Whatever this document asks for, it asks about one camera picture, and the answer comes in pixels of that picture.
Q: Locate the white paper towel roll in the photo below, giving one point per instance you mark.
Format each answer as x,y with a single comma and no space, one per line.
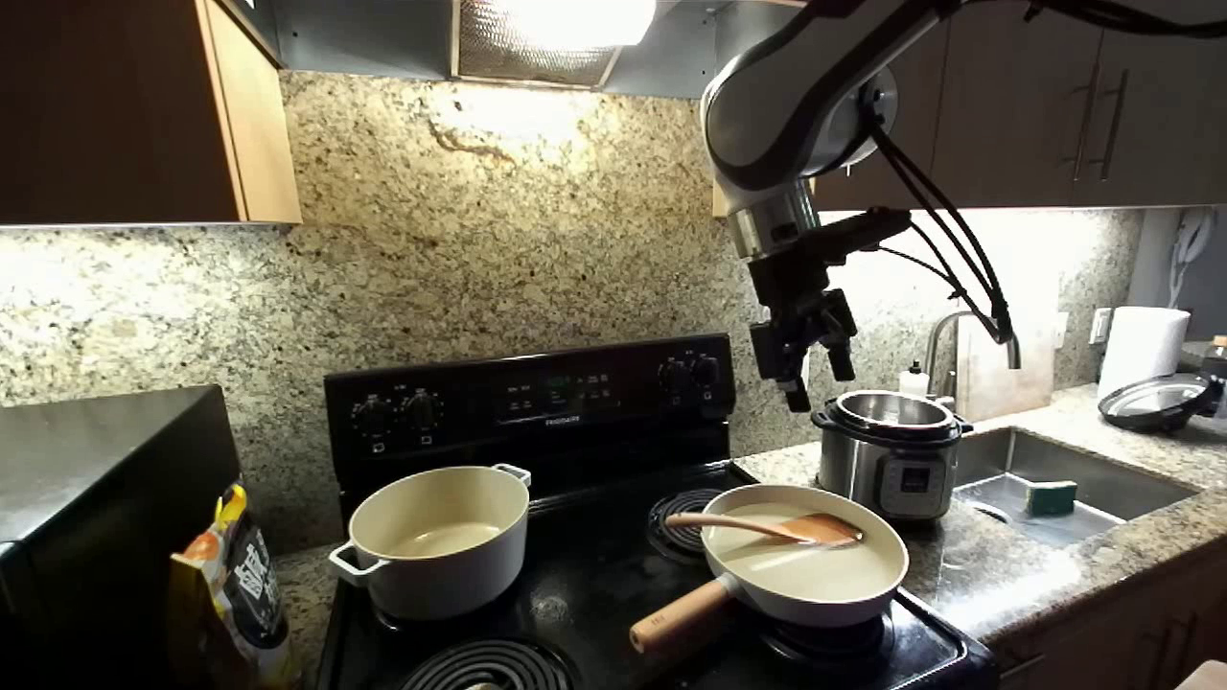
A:
1139,344

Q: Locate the steel kitchen sink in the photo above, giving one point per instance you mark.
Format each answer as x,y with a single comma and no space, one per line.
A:
999,464

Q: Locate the black pressure cooker lid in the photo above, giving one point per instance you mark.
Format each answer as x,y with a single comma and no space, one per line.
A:
1164,404

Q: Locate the green sponge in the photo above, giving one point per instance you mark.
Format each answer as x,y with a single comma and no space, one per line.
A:
1053,498

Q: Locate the black microwave oven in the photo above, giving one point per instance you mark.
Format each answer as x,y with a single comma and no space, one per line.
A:
94,498

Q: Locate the stainless pressure cooker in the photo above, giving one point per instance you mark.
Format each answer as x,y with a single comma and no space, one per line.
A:
890,452

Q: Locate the white soap bottle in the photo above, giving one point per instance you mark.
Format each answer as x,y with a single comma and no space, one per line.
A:
915,381

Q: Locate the wooden spoon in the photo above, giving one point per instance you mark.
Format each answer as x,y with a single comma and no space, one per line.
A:
812,529

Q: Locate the cream frying pan wooden handle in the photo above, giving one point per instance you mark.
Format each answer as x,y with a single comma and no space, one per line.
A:
812,589

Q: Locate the chrome faucet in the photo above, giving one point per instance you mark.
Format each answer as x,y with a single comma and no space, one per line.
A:
945,353

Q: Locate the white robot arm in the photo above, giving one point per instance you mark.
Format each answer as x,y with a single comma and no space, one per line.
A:
963,261

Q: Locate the yellow black snack bag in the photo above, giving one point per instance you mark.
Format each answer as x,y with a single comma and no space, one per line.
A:
226,613

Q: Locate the black electric stove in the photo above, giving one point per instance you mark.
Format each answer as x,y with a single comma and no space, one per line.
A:
614,447

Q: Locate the left wooden wall cabinet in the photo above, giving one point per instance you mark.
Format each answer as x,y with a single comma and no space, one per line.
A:
144,111

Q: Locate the steel range hood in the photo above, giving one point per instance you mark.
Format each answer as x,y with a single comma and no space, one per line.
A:
638,46

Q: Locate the cream pot with handles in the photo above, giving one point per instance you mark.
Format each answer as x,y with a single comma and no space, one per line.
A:
440,540

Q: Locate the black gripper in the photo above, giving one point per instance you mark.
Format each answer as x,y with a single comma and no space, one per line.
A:
805,308

